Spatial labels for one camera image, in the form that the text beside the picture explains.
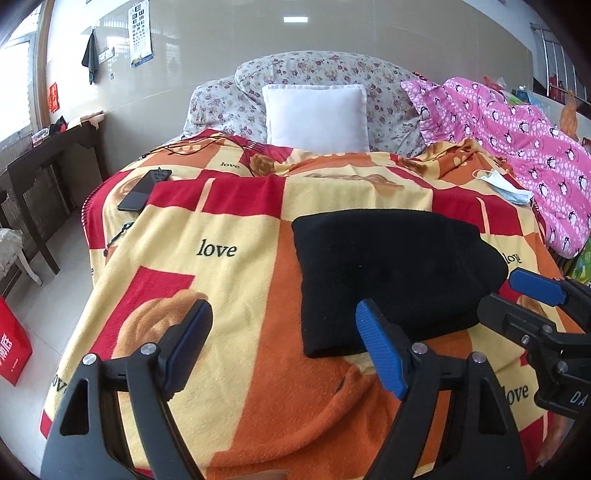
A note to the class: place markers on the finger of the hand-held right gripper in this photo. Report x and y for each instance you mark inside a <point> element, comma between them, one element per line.
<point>521,330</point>
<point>538,284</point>

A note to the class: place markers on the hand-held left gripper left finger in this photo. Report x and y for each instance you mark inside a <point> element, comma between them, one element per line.
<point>184,346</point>

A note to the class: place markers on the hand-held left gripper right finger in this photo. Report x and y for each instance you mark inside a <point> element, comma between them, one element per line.
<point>383,355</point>

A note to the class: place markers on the black pants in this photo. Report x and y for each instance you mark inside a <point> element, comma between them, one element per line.
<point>392,267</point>

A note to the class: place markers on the green cloth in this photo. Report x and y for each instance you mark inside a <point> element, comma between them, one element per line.
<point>582,263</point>

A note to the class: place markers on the red orange printed blanket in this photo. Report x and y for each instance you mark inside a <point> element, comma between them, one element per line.
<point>231,286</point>

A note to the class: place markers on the blue face mask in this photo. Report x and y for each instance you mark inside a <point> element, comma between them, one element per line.
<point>508,189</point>

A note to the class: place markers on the black smartphone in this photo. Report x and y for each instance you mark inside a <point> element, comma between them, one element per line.
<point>138,194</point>

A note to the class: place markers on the pink penguin print blanket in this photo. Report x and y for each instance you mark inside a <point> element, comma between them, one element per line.
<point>508,124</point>

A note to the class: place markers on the red shopping bag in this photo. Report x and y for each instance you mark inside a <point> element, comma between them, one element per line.
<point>11,346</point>

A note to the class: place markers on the colourful plastic bags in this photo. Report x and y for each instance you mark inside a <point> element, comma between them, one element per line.
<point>521,94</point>

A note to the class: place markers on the white upholstered chair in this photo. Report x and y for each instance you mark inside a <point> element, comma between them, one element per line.
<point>9,244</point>

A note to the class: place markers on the woven radiator cover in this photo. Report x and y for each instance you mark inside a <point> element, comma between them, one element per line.
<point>27,194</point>

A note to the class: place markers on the metal railing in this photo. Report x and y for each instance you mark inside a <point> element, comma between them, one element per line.
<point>547,46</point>

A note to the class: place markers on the floral pillow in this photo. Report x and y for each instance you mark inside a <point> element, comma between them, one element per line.
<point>323,67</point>
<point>221,110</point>

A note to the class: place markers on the dark wooden desk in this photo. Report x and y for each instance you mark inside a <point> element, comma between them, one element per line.
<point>55,143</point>

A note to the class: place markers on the white pillow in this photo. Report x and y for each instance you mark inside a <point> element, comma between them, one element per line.
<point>314,115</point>

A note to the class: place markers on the small black item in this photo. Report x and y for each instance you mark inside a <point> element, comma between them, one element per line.
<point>59,125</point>

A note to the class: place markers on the dark hanging cloth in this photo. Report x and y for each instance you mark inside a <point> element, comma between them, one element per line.
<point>91,60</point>

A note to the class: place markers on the eye chart poster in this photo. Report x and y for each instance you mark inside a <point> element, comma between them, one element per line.
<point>140,32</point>

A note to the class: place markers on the window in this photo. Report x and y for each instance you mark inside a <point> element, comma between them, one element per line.
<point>18,69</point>

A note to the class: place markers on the red wall paper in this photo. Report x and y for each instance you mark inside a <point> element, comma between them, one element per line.
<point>53,97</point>

